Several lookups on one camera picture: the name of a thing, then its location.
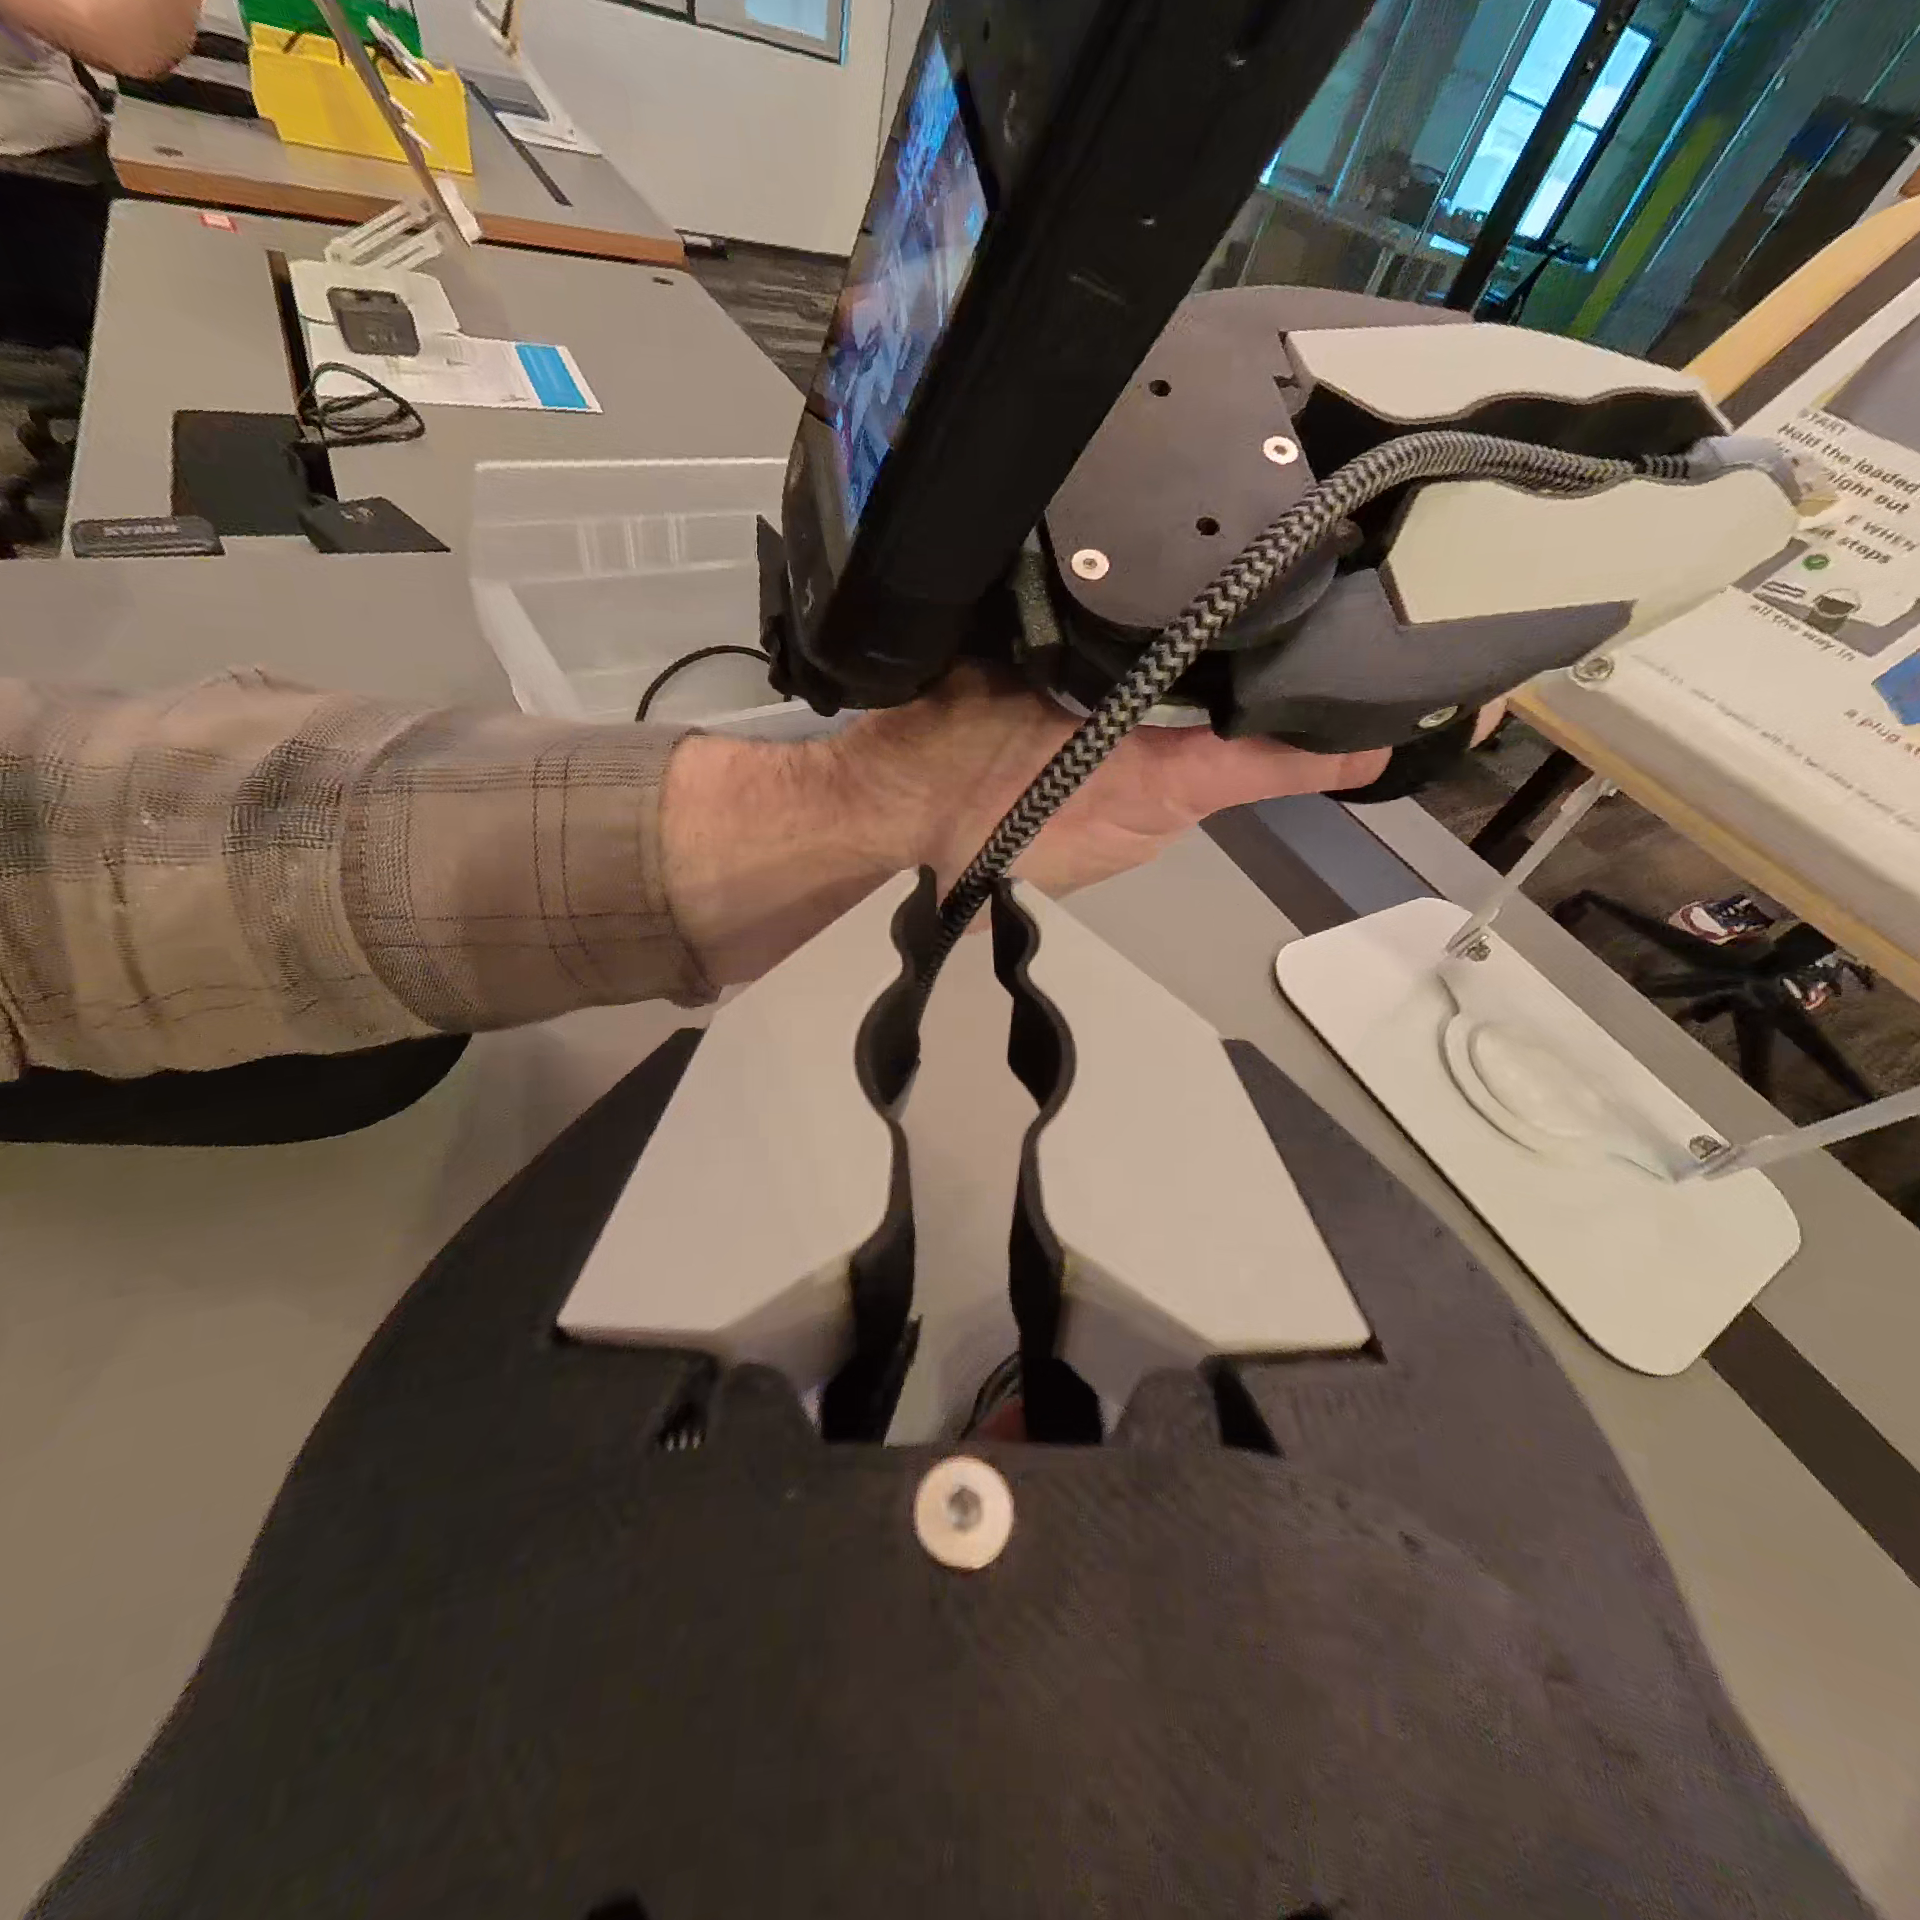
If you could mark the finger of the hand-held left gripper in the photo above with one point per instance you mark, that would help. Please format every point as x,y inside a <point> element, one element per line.
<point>1500,368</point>
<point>1574,541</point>

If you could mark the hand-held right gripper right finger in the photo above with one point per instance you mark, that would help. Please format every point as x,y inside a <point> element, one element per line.
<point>1171,1200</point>

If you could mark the instruction sheet on board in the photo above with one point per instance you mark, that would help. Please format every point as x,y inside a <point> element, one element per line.
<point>1801,292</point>

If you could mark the blue-and-white leaflet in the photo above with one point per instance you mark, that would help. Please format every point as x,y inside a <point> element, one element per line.
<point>511,375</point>

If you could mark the grey work desk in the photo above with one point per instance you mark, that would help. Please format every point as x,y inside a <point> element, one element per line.
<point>631,345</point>

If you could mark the person's left forearm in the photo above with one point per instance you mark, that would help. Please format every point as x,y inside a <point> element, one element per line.
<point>301,855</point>

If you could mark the yellow bin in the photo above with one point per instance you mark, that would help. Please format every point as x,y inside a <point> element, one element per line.
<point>361,113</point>

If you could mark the person's left hand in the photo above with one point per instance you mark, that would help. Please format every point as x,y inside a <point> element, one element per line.
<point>1185,772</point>

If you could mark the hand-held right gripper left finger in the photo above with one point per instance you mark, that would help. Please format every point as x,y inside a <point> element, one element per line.
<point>750,1200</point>

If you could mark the black flat box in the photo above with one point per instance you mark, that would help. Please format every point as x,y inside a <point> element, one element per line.
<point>143,536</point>

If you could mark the black desk pad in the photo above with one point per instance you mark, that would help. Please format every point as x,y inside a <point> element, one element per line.
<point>240,472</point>

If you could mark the black chair base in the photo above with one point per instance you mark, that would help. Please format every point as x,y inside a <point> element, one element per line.
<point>1694,983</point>

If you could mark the black flat case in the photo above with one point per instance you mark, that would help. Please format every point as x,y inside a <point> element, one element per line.
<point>375,524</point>

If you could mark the clear plastic bin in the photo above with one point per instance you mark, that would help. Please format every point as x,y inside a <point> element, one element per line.
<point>601,600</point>

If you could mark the white stand base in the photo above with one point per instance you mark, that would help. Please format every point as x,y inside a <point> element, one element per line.
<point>1650,1274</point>

